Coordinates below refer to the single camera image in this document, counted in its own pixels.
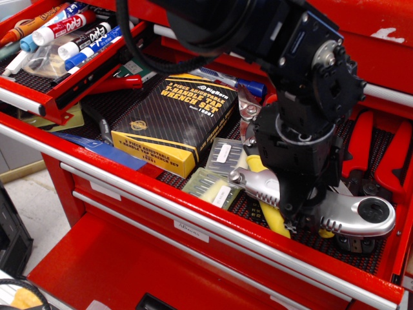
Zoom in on yellowish plastic plate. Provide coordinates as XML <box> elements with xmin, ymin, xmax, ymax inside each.
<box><xmin>17</xmin><ymin>103</ymin><xmax>85</xmax><ymax>132</ymax></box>

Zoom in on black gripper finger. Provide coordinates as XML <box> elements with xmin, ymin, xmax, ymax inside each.
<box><xmin>277</xmin><ymin>174</ymin><xmax>323</xmax><ymax>233</ymax></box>

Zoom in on light blue capped marker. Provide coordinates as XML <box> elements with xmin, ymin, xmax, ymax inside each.
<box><xmin>20</xmin><ymin>1</ymin><xmax>89</xmax><ymax>52</ymax></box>

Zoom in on yellow handled tin snips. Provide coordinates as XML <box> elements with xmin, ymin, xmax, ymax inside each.
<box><xmin>237</xmin><ymin>85</ymin><xmax>334</xmax><ymax>238</ymax></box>

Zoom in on black yellow tap wrench box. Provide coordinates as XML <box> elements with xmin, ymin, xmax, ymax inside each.
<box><xmin>112</xmin><ymin>74</ymin><xmax>237</xmax><ymax>178</ymax></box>

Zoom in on green white small box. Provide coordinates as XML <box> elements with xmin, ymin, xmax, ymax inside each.
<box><xmin>114</xmin><ymin>58</ymin><xmax>157</xmax><ymax>83</ymax></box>

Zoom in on clear blade case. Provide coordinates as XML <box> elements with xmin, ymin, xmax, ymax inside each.
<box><xmin>182</xmin><ymin>168</ymin><xmax>240</xmax><ymax>210</ymax></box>
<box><xmin>205</xmin><ymin>138</ymin><xmax>248</xmax><ymax>177</ymax></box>

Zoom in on red Expo marker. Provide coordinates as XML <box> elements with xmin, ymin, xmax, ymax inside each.
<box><xmin>32</xmin><ymin>10</ymin><xmax>96</xmax><ymax>47</ymax></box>

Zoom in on red handled tool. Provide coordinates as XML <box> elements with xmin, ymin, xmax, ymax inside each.
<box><xmin>88</xmin><ymin>75</ymin><xmax>143</xmax><ymax>95</ymax></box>

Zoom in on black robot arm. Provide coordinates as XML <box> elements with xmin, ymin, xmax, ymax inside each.
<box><xmin>159</xmin><ymin>1</ymin><xmax>365</xmax><ymax>225</ymax></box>

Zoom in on black wire stripper tool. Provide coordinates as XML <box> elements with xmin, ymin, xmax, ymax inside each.
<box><xmin>246</xmin><ymin>196</ymin><xmax>266</xmax><ymax>223</ymax></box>

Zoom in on red grey handled scissors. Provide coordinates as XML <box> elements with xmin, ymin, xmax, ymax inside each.
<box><xmin>263</xmin><ymin>94</ymin><xmax>278</xmax><ymax>107</ymax></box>

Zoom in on blue Expo marker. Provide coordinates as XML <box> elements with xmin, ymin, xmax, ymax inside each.
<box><xmin>58</xmin><ymin>26</ymin><xmax>122</xmax><ymax>71</ymax></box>

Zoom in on yellow sponge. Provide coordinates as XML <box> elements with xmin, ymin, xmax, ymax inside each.
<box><xmin>11</xmin><ymin>288</ymin><xmax>43</xmax><ymax>309</ymax></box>

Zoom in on orange Crayola marker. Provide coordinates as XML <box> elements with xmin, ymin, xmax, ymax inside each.
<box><xmin>1</xmin><ymin>3</ymin><xmax>69</xmax><ymax>47</ymax></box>

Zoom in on clear plastic bag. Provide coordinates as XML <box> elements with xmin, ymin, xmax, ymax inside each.
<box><xmin>23</xmin><ymin>45</ymin><xmax>67</xmax><ymax>79</ymax></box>

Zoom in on clear blade case upper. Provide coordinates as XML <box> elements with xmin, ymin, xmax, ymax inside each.
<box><xmin>205</xmin><ymin>138</ymin><xmax>248</xmax><ymax>177</ymax></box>

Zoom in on blue marker in main drawer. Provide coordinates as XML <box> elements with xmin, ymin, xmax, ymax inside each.
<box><xmin>190</xmin><ymin>67</ymin><xmax>267</xmax><ymax>98</ymax></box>

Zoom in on open small red drawer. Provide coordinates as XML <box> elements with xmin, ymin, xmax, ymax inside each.
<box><xmin>1</xmin><ymin>1</ymin><xmax>153</xmax><ymax>117</ymax></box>

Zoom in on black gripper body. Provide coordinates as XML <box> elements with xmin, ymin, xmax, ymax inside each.
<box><xmin>251</xmin><ymin>104</ymin><xmax>343</xmax><ymax>194</ymax></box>

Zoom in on red handled crimping pliers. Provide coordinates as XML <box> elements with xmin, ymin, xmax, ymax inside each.
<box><xmin>335</xmin><ymin>110</ymin><xmax>413</xmax><ymax>257</ymax></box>

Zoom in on black crate on floor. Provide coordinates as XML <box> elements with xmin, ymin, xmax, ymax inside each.
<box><xmin>1</xmin><ymin>183</ymin><xmax>34</xmax><ymax>279</ymax></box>

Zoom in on clear blade case lower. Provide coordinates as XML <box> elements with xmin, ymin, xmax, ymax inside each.
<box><xmin>182</xmin><ymin>168</ymin><xmax>240</xmax><ymax>210</ymax></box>

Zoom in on blue plastic card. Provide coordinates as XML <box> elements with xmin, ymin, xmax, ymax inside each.
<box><xmin>53</xmin><ymin>132</ymin><xmax>146</xmax><ymax>171</ymax></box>

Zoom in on black cable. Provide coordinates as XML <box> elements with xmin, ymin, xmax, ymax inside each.
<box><xmin>115</xmin><ymin>0</ymin><xmax>233</xmax><ymax>74</ymax></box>

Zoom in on black Expo marker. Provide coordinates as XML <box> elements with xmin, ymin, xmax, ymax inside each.
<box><xmin>57</xmin><ymin>22</ymin><xmax>112</xmax><ymax>60</ymax></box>

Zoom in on red tool chest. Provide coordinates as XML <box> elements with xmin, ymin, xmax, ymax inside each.
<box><xmin>27</xmin><ymin>0</ymin><xmax>413</xmax><ymax>310</ymax></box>

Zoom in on open main red drawer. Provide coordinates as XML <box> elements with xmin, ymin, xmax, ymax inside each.
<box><xmin>0</xmin><ymin>53</ymin><xmax>413</xmax><ymax>310</ymax></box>

